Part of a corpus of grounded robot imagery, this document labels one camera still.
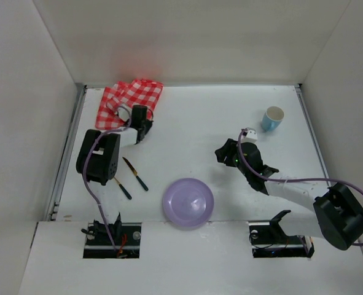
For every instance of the red white checkered cloth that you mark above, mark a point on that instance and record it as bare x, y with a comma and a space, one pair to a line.
140, 91

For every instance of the gold fork dark handle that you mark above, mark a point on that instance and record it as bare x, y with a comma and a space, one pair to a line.
125, 192

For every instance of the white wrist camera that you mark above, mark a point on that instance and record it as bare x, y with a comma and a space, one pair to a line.
249, 135
123, 111

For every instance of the purple plastic plate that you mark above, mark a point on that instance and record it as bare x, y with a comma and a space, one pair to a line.
188, 203

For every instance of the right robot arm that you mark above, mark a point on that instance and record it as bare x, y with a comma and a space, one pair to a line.
334, 213

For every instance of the light blue mug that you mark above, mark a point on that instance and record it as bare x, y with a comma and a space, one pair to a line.
272, 118

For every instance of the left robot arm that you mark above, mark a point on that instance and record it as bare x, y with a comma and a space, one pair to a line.
98, 157

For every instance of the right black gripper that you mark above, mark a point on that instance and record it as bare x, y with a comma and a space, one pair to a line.
226, 152

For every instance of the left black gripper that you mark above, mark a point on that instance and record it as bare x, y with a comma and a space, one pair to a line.
145, 128

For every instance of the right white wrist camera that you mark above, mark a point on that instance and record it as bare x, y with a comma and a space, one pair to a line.
249, 135

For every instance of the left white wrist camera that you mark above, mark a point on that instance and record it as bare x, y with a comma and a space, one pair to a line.
123, 111

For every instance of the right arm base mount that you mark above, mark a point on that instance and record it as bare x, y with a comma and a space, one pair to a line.
268, 240

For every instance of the gold knife dark handle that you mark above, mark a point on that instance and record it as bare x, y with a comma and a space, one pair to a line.
141, 182

